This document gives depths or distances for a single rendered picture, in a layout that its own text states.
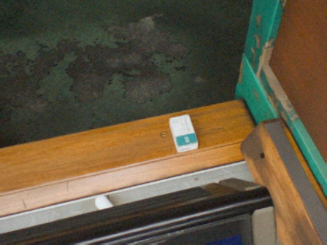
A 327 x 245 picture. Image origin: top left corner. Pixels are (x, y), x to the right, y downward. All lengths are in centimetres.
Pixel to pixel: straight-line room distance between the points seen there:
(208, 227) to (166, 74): 160
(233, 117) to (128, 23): 147
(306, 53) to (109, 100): 129
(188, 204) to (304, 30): 35
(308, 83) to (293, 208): 16
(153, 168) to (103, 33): 147
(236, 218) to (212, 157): 43
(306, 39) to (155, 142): 30
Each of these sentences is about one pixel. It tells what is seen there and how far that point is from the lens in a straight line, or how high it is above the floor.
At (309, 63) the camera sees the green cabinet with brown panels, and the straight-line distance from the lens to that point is 51.
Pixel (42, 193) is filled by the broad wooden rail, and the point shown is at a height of 76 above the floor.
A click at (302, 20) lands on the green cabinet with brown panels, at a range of 51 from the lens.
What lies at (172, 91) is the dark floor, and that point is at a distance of 171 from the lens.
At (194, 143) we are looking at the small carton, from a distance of 61.
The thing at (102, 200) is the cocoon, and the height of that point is 76.
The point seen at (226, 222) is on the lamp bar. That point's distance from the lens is 21.
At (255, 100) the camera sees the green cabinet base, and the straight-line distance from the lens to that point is 66.
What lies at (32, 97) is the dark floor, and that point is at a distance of 181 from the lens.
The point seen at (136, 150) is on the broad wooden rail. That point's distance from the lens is 63.
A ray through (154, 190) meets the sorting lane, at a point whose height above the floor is 74.
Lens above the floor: 130
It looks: 53 degrees down
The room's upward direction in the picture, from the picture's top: straight up
